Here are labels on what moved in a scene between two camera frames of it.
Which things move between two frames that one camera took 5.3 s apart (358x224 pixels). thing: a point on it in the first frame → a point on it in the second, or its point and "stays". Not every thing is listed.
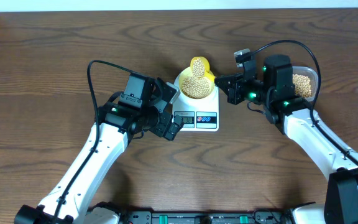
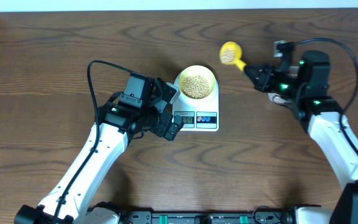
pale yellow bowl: x=196 y=88 stays
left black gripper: x=160 y=129 stays
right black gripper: x=234 y=91 → x=265 y=73
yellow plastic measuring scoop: x=200 y=68 → x=230 y=53
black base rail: x=257 y=216 stays
